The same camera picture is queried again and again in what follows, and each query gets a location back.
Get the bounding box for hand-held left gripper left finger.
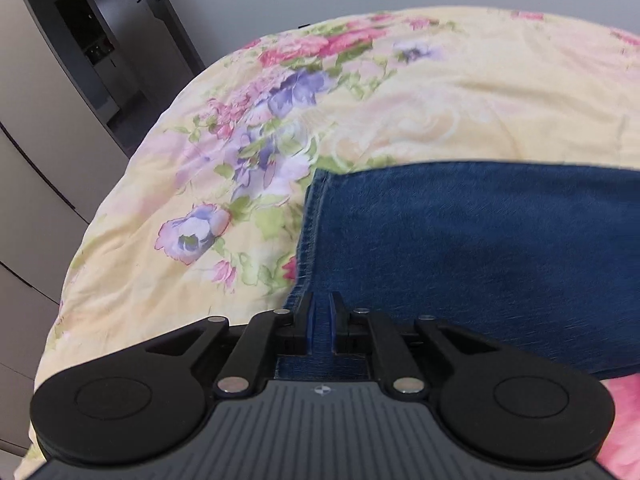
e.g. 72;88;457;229
144;292;317;399

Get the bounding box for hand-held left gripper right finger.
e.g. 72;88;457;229
327;292;502;397

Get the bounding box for blue denim pants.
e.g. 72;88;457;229
272;160;640;382

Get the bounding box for floral yellow blanket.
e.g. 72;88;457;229
14;7;640;480

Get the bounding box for dark grey door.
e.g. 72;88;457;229
80;0;207;77

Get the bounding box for dark hallway cabinet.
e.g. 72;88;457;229
54;0;122;112

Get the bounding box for beige wardrobe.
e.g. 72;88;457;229
0;0;132;457

